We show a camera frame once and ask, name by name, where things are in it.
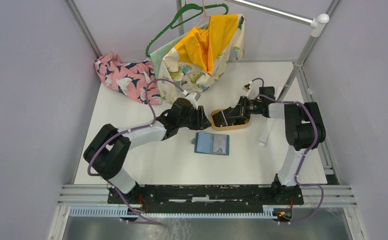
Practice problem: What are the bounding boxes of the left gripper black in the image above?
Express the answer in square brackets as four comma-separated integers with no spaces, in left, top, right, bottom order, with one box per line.
[178,106,212,131]

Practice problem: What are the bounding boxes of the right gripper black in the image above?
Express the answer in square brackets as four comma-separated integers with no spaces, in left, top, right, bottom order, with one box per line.
[226,96,263,120]

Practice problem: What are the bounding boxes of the teal card holder wallet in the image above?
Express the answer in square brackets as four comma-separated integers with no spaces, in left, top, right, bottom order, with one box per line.
[191,132,230,156]

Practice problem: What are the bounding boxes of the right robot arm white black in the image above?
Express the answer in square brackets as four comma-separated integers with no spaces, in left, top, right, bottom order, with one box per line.
[212,86,326,204]

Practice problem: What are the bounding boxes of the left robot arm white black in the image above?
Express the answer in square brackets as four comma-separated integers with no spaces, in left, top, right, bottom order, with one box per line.
[83,97,211,204]

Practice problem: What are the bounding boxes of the oval wooden tray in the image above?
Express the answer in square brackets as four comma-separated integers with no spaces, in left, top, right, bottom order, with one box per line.
[210,109,250,132]

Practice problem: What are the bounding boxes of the dinosaur print yellow jacket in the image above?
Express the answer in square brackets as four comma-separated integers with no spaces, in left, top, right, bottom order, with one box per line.
[157,14,246,103]

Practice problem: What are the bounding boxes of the mint green cloth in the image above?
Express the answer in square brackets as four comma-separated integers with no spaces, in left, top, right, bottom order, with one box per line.
[150,21,211,80]

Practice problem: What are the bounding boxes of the pink patterned cloth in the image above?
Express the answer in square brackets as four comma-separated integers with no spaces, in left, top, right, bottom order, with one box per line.
[94,53,163,105]

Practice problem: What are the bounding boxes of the green clothes hanger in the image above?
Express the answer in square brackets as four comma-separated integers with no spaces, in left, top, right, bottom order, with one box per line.
[145,3,229,58]

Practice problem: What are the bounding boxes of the silver clothes rack pole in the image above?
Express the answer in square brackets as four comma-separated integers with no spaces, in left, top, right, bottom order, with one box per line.
[227,0,330,147]

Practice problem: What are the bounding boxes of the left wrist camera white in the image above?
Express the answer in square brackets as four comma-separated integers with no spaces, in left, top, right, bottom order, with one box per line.
[184,92,201,109]

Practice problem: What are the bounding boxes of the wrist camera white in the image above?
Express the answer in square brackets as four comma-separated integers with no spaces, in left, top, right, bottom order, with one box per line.
[184,92,201,109]
[243,82,252,97]

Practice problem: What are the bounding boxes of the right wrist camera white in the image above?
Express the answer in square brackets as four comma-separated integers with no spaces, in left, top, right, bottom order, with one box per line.
[243,82,252,97]

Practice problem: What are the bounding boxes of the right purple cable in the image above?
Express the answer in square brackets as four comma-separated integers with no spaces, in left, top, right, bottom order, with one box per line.
[246,77,325,225]

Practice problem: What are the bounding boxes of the purple cable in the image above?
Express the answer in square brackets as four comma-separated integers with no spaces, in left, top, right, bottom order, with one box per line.
[87,78,188,227]
[246,77,325,225]

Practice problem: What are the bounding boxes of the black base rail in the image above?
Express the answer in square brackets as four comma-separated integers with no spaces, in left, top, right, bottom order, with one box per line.
[123,184,304,214]

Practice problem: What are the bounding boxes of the white slotted cable duct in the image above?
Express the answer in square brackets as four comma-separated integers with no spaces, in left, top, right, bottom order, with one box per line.
[69,206,277,220]

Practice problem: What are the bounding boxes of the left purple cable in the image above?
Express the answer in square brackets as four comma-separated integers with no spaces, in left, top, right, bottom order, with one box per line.
[87,78,188,227]

